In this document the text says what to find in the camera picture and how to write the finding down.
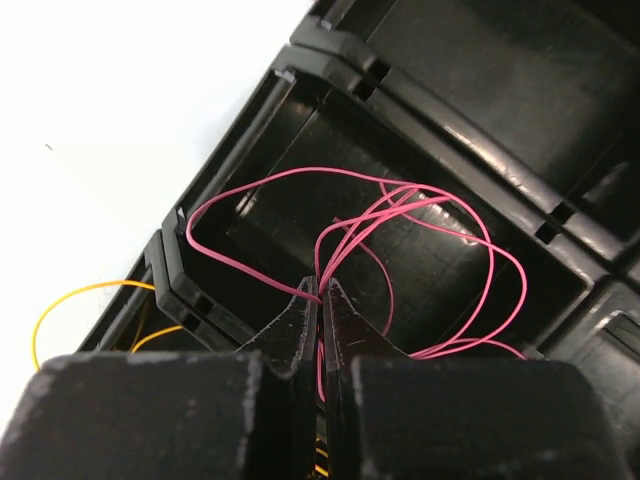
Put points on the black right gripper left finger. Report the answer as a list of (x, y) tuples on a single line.
[(249, 414)]

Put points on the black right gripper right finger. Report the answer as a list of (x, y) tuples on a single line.
[(392, 417)]

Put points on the black compartment organizer tray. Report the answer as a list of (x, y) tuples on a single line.
[(528, 110)]

